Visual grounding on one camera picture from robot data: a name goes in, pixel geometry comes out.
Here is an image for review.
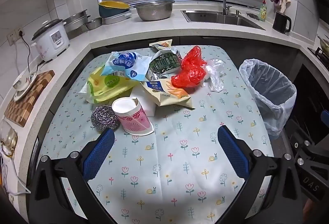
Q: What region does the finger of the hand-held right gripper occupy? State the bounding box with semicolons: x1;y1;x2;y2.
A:
289;133;329;201
321;110;329;137

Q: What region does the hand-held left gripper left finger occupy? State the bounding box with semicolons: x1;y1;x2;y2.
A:
28;128;121;224

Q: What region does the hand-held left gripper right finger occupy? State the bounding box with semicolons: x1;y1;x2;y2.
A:
217;125;304;224

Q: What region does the steel wool scrubber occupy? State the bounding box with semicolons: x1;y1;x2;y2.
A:
90;105;121;130

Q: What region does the waste bin with plastic liner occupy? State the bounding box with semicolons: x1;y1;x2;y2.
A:
239;59;297;137

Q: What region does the pink floral paper cup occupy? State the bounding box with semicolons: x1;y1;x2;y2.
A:
112;97;155;136

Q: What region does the green yellow wipes pack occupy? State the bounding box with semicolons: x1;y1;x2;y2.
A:
78;66;140;104

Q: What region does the clear plastic bag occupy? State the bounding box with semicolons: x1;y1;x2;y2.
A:
204;58;227;93

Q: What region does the yellow snack packet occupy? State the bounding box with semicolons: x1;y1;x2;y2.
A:
140;79;196;110
149;39;173;50

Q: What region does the red plastic bag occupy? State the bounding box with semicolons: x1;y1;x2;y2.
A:
171;45;208;89

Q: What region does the blue white plastic bag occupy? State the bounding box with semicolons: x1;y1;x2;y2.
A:
101;50;152;82

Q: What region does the green foil packet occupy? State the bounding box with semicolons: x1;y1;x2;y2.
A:
146;48;183;80

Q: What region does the black built-in oven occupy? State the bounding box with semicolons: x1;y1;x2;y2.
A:
288;63;329;145

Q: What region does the floral light blue tablecloth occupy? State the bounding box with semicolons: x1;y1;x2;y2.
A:
38;45;274;224

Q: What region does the black gas stove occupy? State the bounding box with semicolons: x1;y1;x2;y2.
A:
308;46;329;70

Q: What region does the checkered wooden cutting board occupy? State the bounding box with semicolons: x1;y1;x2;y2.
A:
4;70;55;127

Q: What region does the glass pot lid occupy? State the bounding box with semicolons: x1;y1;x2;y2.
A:
0;120;18;156

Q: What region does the white plate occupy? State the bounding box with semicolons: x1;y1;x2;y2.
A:
13;85;34;101

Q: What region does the white patterned bowl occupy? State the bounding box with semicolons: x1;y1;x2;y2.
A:
12;71;38;91

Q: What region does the black electric kettle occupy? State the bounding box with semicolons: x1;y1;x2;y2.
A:
272;11;292;34

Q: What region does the green dish soap bottle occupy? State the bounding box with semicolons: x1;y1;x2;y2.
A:
258;0;268;19

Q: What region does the white rice cooker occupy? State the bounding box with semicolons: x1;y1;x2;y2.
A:
31;18;70;62

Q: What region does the small steel bowl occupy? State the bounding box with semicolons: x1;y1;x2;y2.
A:
85;17;103;30

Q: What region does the stainless steel sink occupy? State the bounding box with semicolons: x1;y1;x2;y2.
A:
181;9;266;31

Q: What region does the stack of steel basins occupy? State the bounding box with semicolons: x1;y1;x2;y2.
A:
63;9;91;33

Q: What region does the yellow blue drain basket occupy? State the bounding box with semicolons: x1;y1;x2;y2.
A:
98;1;131;19

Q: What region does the steel colander bowl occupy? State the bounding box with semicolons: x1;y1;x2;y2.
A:
133;0;175;21

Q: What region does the black power cord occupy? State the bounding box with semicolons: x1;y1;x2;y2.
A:
19;31;43;74

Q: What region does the wall socket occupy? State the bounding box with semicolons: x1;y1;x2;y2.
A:
7;29;25;46

